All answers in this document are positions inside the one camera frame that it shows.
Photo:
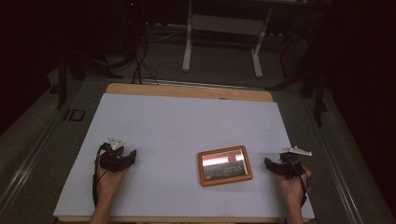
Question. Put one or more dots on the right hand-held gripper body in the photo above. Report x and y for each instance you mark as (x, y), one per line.
(292, 165)

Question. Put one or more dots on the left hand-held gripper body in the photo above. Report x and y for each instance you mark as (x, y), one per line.
(113, 155)

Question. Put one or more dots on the wooden photo frame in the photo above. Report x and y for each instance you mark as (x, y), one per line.
(224, 165)

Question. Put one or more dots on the person's left hand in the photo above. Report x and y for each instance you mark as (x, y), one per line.
(110, 183)

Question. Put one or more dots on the person's right hand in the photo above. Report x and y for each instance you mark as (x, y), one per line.
(291, 189)

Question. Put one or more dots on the white table mat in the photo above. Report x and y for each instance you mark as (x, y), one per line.
(174, 130)

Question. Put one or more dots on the black metal stand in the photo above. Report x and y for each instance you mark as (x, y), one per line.
(71, 68)
(317, 87)

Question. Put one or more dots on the metal floor rail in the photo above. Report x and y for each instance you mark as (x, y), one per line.
(28, 161)
(339, 174)

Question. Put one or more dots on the black floor bracket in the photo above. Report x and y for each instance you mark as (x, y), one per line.
(74, 115)

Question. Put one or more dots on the white metal desk frame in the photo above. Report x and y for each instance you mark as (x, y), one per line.
(224, 25)

